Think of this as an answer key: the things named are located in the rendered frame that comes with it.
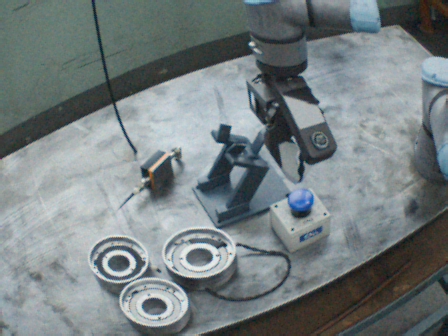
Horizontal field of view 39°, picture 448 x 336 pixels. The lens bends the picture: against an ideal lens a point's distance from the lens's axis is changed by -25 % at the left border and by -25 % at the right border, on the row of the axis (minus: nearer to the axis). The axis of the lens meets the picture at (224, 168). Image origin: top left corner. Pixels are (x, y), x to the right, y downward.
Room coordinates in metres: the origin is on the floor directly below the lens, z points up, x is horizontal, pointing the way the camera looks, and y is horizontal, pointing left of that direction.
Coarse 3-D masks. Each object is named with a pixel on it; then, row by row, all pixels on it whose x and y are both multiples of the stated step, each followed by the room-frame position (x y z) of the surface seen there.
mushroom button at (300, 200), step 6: (294, 192) 0.82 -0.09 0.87; (300, 192) 0.82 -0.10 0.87; (306, 192) 0.82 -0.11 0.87; (288, 198) 0.81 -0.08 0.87; (294, 198) 0.81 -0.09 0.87; (300, 198) 0.81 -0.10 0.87; (306, 198) 0.80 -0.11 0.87; (312, 198) 0.80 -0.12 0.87; (288, 204) 0.81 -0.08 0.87; (294, 204) 0.80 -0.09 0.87; (300, 204) 0.80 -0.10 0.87; (306, 204) 0.79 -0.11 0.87; (312, 204) 0.80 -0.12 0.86; (300, 210) 0.79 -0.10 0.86
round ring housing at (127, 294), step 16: (128, 288) 0.70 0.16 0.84; (144, 288) 0.70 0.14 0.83; (160, 288) 0.70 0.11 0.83; (176, 288) 0.69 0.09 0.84; (128, 304) 0.67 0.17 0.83; (144, 304) 0.68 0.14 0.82; (160, 304) 0.68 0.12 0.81; (128, 320) 0.64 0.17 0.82; (160, 320) 0.64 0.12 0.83; (176, 320) 0.62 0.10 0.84
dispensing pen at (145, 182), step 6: (156, 150) 0.99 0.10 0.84; (174, 150) 1.00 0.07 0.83; (180, 150) 1.01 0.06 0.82; (156, 156) 0.98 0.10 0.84; (174, 156) 1.00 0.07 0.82; (180, 156) 1.01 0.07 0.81; (150, 162) 0.97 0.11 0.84; (144, 168) 0.95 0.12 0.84; (144, 174) 0.96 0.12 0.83; (144, 180) 0.94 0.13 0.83; (150, 180) 0.95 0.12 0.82; (138, 186) 0.93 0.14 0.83; (144, 186) 0.94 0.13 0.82; (150, 186) 0.95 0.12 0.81; (132, 192) 0.92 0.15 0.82
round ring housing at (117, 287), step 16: (112, 240) 0.81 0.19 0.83; (128, 240) 0.80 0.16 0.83; (96, 256) 0.78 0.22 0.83; (112, 256) 0.78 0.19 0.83; (128, 256) 0.78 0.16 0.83; (144, 256) 0.77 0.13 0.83; (96, 272) 0.74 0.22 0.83; (112, 272) 0.74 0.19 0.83; (128, 272) 0.74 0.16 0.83; (144, 272) 0.73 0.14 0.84; (112, 288) 0.71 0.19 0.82
